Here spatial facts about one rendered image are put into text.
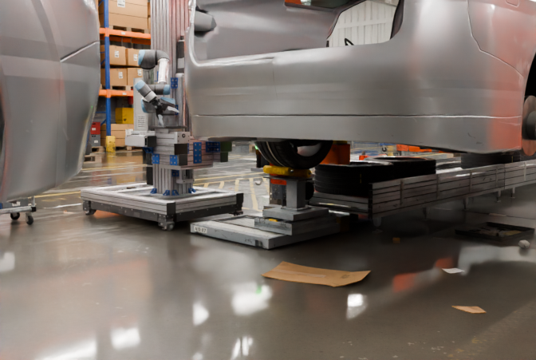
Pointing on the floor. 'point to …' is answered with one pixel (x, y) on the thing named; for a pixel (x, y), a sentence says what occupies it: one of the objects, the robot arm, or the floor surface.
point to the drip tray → (495, 230)
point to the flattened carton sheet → (292, 272)
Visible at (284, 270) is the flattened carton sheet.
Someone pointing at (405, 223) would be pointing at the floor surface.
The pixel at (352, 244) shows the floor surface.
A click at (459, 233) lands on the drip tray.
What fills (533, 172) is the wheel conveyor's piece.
